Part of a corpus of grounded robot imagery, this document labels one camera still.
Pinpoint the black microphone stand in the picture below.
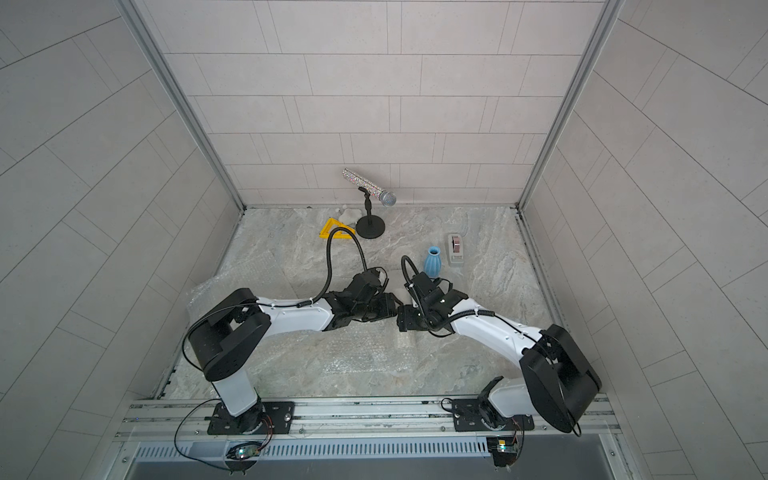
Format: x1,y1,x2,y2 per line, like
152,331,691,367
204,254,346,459
356,187,385,239

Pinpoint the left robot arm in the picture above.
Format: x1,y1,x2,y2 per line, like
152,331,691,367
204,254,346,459
185,269,403,418

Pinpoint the black cable hose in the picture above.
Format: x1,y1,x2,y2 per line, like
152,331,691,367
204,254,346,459
293,226,370,310
400,255,439,301

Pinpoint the yellow triangle ruler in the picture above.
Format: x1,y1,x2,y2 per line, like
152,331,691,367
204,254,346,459
319,218,355,239

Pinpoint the circuit board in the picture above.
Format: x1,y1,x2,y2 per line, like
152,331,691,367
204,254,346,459
486,436,521,468
226,441,262,461

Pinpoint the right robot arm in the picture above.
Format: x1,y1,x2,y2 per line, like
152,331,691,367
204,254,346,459
397,273,602,436

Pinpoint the aluminium mounting rail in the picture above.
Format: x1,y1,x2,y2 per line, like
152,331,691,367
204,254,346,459
113,392,622,444

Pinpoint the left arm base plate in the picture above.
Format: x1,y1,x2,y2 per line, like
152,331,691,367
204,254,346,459
207,401,296,435

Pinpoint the white crumpled object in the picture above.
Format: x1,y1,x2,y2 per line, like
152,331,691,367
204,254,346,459
337,208,363,225

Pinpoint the blue ribbed vase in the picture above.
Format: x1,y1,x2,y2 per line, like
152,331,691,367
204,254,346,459
423,246,442,279

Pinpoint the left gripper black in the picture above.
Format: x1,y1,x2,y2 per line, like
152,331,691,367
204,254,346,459
352,292,405,322

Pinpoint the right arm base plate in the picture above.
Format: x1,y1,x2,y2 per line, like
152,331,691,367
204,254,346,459
441,398,535,432

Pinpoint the left circuit board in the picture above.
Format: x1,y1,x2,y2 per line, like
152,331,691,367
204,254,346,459
226,441,262,461

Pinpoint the right black cable hose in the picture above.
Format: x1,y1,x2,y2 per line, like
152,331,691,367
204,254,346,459
400,255,439,301

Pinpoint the right circuit board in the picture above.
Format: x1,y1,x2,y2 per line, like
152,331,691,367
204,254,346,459
486,436,521,468

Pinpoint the clear bubble wrap sheet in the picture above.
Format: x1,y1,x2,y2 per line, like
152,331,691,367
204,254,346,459
187,248,481,380

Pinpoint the left black cable hose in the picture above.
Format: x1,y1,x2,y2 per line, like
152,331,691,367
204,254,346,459
293,226,370,310

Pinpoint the glitter microphone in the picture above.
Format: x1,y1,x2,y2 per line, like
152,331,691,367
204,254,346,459
342,168,397,207

